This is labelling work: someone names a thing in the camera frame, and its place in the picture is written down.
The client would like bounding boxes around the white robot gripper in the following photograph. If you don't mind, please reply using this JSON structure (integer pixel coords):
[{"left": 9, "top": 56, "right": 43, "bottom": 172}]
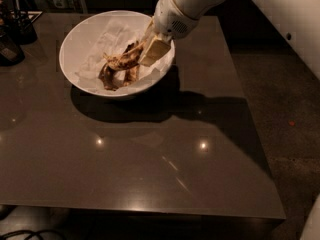
[{"left": 138, "top": 0, "right": 198, "bottom": 67}]

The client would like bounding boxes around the brown overripe banana peel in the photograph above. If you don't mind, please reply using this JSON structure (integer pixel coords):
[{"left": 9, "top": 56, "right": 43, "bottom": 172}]
[{"left": 98, "top": 41, "right": 144, "bottom": 91}]

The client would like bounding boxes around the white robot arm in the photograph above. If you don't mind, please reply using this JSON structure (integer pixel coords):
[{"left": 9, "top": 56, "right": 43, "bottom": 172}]
[{"left": 151, "top": 0, "right": 320, "bottom": 240}]

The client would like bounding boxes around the white ceramic bowl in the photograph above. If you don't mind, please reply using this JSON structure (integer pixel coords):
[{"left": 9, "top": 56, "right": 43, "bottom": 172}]
[{"left": 58, "top": 10, "right": 176, "bottom": 100}]

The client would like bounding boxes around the white paper towel liner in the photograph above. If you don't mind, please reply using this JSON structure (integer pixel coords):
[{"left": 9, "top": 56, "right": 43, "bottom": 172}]
[{"left": 73, "top": 13, "right": 175, "bottom": 99}]

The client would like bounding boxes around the black mesh utensil holder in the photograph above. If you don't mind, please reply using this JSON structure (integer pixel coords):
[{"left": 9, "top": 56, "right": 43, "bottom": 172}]
[{"left": 3, "top": 0, "right": 37, "bottom": 45}]

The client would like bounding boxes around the dark round container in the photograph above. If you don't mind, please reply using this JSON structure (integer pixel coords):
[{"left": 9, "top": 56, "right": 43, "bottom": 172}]
[{"left": 0, "top": 27, "right": 25, "bottom": 66}]

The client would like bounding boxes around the black floor cable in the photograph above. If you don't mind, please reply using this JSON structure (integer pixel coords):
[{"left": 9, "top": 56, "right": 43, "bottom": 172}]
[{"left": 0, "top": 229, "right": 68, "bottom": 240}]

